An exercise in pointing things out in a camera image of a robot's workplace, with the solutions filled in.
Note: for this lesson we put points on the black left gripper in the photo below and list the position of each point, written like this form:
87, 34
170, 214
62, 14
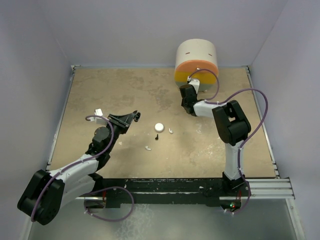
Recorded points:
122, 121

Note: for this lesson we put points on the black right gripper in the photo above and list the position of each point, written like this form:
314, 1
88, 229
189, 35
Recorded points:
182, 105

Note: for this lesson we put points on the black round earbud case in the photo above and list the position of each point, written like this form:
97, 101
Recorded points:
137, 116

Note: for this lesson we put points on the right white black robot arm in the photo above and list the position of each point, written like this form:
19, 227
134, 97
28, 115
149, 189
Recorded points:
232, 126

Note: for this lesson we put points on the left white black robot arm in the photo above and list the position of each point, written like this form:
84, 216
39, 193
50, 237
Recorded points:
48, 191

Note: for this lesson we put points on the white round earbud case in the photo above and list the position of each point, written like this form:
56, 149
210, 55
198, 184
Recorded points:
159, 127

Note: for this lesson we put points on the white round drawer cabinet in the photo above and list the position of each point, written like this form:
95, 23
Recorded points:
196, 58

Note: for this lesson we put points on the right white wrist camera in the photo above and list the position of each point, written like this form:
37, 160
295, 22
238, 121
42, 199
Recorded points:
194, 82

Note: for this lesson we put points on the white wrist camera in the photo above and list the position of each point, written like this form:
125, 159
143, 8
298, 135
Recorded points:
194, 82
98, 113

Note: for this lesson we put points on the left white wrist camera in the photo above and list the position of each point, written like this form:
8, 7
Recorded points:
98, 113

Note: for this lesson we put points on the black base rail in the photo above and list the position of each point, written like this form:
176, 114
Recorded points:
208, 191

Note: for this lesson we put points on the aluminium frame rail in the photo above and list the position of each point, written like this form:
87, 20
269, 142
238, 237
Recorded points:
260, 166

